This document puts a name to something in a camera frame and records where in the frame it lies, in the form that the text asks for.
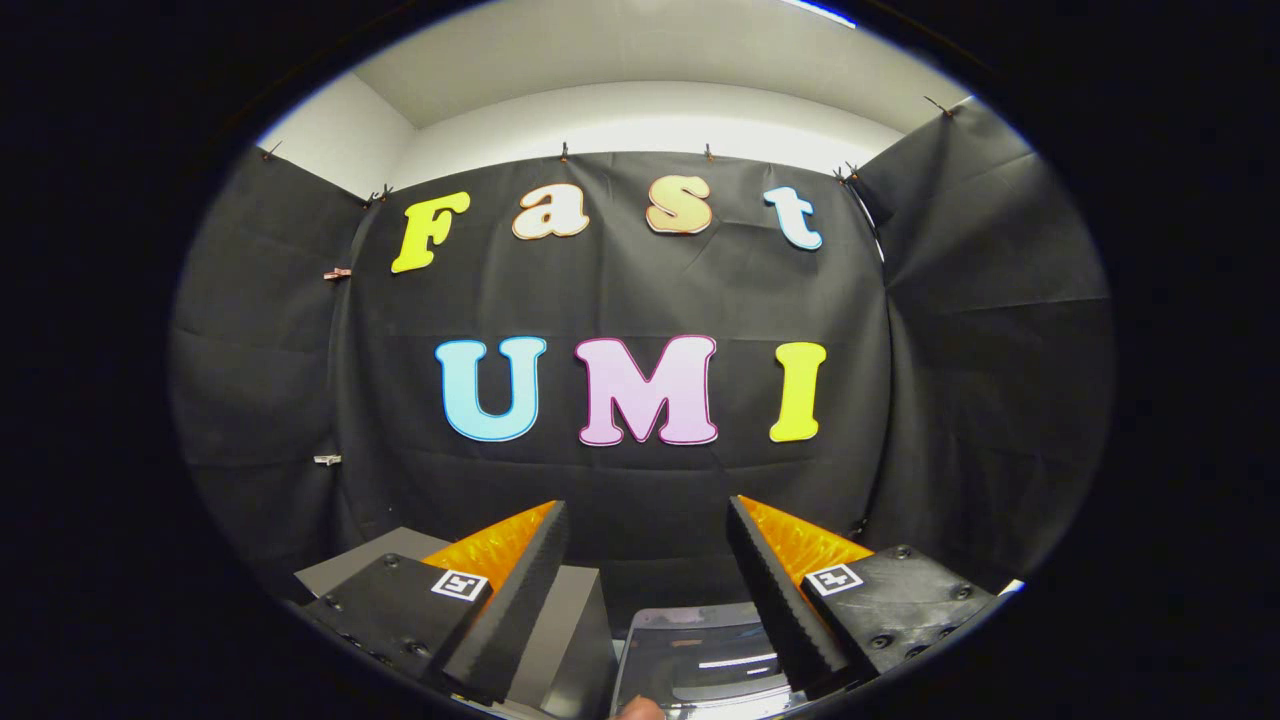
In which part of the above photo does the grey cabinet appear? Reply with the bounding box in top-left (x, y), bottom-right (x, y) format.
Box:
top-left (295, 527), bottom-right (621, 720)

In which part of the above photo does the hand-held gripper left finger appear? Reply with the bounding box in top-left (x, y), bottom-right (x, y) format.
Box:
top-left (295, 500), bottom-right (571, 706)

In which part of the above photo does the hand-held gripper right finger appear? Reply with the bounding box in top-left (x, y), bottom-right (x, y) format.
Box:
top-left (726, 495), bottom-right (1001, 701)

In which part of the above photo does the dark transparent washing machine lid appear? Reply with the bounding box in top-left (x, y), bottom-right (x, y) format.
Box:
top-left (610, 600), bottom-right (801, 720)

